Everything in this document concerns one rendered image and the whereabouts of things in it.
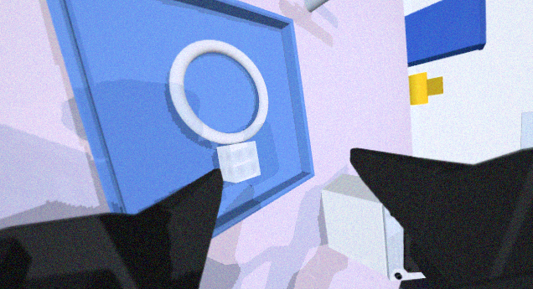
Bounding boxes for blue tray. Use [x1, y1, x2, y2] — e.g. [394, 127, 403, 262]
[46, 0, 315, 239]

